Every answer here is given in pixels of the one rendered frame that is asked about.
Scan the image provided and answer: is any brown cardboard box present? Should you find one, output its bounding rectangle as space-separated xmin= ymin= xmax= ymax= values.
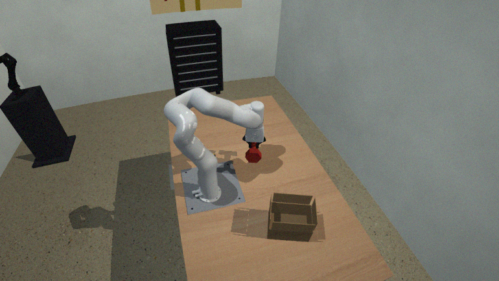
xmin=267 ymin=192 xmax=318 ymax=242

